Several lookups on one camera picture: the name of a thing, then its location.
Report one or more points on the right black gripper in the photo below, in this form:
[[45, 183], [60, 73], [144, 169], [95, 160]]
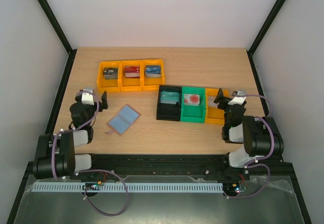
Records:
[[226, 102]]

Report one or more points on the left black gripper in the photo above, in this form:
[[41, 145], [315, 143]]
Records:
[[105, 103]]

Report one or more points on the pink card holder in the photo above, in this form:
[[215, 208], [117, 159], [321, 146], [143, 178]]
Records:
[[123, 120]]

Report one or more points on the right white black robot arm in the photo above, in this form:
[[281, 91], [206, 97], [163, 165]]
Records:
[[259, 136]]

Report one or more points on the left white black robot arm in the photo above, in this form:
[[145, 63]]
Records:
[[55, 153]]

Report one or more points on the pink card in bin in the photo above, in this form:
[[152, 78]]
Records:
[[211, 102]]

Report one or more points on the red white card stack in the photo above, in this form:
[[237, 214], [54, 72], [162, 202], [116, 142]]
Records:
[[191, 99]]

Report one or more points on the black card stack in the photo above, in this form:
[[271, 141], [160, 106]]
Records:
[[110, 73]]

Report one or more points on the teal card stack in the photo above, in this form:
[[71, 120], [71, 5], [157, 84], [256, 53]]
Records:
[[169, 97]]

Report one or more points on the blue card stack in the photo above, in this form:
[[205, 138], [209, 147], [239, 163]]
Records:
[[153, 71]]

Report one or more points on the yellow bin left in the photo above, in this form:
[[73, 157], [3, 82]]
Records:
[[112, 85]]

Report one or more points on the yellow bin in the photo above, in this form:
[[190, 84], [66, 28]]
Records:
[[112, 85], [131, 84], [213, 115], [152, 84]]

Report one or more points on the yellow bin far right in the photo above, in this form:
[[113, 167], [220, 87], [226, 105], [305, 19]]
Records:
[[213, 115]]

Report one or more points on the yellow bin middle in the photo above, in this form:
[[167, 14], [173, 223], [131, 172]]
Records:
[[131, 84]]

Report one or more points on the green bin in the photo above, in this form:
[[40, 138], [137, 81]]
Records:
[[192, 113]]

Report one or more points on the black bin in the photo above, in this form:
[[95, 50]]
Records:
[[169, 112]]

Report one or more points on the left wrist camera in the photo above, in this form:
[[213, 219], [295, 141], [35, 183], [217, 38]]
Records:
[[87, 97]]

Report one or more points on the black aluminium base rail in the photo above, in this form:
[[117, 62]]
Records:
[[207, 167]]

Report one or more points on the white slotted cable duct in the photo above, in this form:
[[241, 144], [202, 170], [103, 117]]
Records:
[[65, 187]]

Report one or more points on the left black frame post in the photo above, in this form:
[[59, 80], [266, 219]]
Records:
[[45, 6]]

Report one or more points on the black frame post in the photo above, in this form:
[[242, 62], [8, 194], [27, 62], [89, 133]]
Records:
[[45, 6], [266, 25]]

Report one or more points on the right black frame post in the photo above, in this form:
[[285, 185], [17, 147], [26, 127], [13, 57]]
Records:
[[266, 25]]

